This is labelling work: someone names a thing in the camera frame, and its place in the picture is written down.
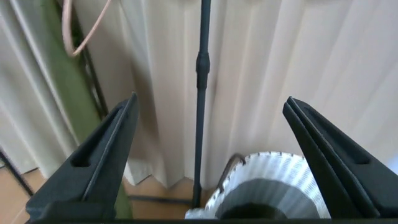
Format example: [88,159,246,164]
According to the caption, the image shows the black clothes rack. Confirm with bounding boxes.
[0,0,212,209]

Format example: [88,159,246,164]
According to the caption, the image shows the white laundry basket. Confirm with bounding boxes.
[185,151,332,220]

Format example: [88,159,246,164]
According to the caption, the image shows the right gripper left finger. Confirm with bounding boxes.
[26,92,140,221]

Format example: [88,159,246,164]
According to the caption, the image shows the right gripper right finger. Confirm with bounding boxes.
[282,96,398,218]

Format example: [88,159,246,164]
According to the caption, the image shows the green printed shirt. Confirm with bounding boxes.
[39,0,134,219]

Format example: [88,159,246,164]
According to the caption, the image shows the pink clothes hanger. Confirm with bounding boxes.
[61,0,113,58]

